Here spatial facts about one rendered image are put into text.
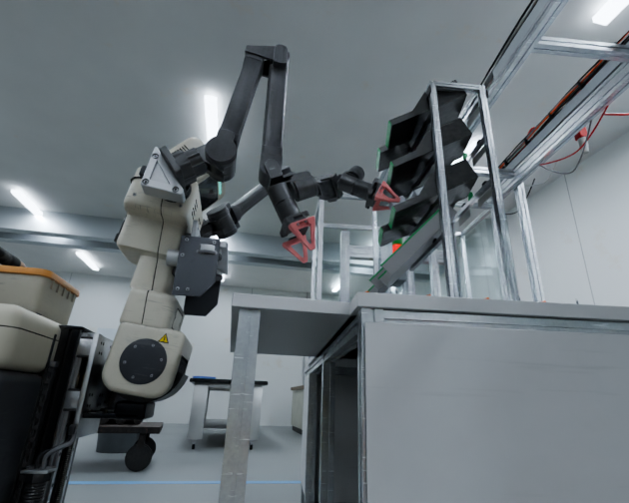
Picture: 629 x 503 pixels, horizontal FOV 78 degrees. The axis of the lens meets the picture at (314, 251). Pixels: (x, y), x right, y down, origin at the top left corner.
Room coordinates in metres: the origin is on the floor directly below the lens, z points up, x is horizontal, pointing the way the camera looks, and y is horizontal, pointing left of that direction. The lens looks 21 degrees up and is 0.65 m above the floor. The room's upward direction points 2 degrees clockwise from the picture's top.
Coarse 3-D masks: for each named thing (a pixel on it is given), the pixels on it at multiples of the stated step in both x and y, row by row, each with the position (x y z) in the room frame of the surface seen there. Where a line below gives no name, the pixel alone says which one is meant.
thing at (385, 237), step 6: (414, 222) 1.20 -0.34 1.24; (384, 228) 1.19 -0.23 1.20; (402, 228) 1.21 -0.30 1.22; (408, 228) 1.24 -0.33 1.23; (384, 234) 1.20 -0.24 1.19; (390, 234) 1.23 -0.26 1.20; (396, 234) 1.25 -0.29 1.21; (402, 234) 1.27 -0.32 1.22; (408, 234) 1.30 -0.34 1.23; (378, 240) 1.29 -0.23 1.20; (384, 240) 1.26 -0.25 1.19; (390, 240) 1.28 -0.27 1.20
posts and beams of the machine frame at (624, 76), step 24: (552, 0) 1.00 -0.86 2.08; (528, 48) 1.19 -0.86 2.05; (552, 48) 1.18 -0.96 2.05; (576, 48) 1.18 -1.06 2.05; (600, 48) 1.18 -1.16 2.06; (624, 48) 1.19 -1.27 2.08; (504, 72) 1.32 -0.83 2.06; (624, 72) 1.29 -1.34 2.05; (600, 96) 1.42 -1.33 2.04; (480, 120) 1.63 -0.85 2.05; (576, 120) 1.58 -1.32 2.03; (552, 144) 1.78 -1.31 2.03; (480, 168) 2.11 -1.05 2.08; (528, 168) 2.00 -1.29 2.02; (504, 192) 2.27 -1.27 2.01; (528, 216) 2.20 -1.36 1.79; (528, 240) 2.19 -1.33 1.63; (432, 264) 2.33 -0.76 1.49; (528, 264) 2.22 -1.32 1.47; (432, 288) 2.35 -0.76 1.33
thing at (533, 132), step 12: (528, 12) 1.12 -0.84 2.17; (516, 24) 1.17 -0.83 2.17; (624, 36) 1.23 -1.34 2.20; (504, 48) 1.29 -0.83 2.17; (600, 60) 1.38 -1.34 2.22; (492, 72) 1.42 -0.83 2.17; (480, 84) 1.50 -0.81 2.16; (576, 84) 1.53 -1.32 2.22; (564, 96) 1.61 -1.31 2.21; (600, 120) 1.51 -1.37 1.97; (528, 132) 2.05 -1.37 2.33; (588, 132) 1.58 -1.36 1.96; (504, 168) 2.27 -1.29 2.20; (576, 168) 1.71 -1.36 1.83; (528, 192) 2.17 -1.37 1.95
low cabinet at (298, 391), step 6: (294, 390) 9.61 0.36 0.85; (300, 390) 8.79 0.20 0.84; (294, 396) 9.56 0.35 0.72; (300, 396) 8.76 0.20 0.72; (294, 402) 9.52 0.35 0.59; (300, 402) 8.72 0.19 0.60; (294, 408) 9.48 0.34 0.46; (300, 408) 8.69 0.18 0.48; (294, 414) 9.44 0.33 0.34; (300, 414) 8.66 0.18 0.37; (294, 420) 9.40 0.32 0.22; (300, 420) 8.63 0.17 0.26; (294, 426) 9.56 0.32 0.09; (300, 426) 8.60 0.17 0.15; (300, 432) 8.76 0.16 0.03
